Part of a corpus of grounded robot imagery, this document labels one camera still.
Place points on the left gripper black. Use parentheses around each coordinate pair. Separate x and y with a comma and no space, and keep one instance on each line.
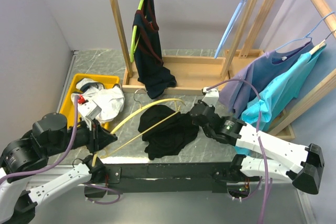
(98,137)

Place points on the black base beam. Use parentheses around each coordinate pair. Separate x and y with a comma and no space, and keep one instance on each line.
(171,177)

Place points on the wooden clothes rack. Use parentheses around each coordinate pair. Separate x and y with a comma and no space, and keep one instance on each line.
(192,72)
(323,88)

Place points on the green clothes hanger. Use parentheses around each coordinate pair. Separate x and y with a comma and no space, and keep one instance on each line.
(145,30)

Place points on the white garment in tray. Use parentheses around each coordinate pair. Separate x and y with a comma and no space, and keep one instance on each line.
(110,100)

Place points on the turquoise t-shirt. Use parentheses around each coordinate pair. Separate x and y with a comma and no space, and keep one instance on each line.
(279,92)

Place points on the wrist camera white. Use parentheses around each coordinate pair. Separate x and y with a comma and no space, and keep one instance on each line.
(211,96)
(88,109)

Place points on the cream wooden hanger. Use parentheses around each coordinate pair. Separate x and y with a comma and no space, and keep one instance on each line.
(320,45)

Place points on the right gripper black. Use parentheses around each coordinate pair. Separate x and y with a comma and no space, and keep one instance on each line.
(194,121)

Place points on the wooden clothes rack centre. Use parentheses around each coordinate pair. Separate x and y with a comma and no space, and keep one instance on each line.
(192,72)

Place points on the wooden clothes rack right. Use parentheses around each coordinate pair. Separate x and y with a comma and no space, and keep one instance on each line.
(323,88)

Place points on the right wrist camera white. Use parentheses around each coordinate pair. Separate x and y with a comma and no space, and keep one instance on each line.
(211,96)

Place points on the purple t-shirt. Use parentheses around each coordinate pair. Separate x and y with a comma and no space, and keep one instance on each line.
(235,95)

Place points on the blue wire hanger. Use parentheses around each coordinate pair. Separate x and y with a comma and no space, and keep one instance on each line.
(307,36)

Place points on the yellow clothes hanger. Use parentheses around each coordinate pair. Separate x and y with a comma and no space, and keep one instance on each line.
(130,131)

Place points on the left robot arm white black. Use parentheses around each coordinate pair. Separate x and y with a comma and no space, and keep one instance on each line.
(29,155)

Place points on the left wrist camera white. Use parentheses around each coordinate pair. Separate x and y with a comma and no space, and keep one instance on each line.
(88,109)

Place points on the yellow plastic tray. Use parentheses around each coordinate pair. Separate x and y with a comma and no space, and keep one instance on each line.
(67,108)

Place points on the black tank top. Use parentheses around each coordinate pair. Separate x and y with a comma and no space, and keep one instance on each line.
(169,137)

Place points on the navy maroon tank top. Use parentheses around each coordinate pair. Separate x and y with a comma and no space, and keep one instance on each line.
(148,54)

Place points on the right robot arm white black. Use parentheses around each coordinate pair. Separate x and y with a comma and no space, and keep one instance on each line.
(282,160)

